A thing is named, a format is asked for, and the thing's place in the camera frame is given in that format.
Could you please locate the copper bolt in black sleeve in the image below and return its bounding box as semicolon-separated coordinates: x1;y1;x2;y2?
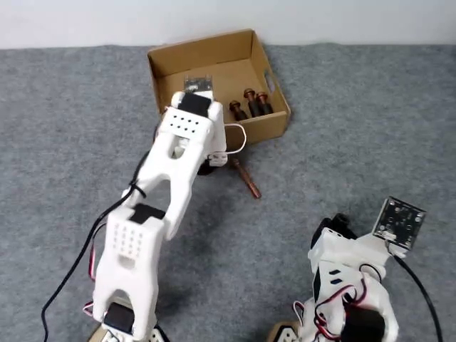
255;91;274;115
243;88;264;118
228;100;249;122

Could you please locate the cardboard box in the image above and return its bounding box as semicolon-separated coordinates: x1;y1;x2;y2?
146;28;292;150

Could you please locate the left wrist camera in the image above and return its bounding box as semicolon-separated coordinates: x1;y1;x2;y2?
182;74;215;95

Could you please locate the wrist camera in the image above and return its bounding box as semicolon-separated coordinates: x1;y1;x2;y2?
371;196;428;256
182;74;215;95

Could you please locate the black cable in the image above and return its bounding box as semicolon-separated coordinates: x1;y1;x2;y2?
41;151;150;342
393;254;445;342

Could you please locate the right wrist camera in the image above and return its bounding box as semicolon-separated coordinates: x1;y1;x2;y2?
371;196;428;256

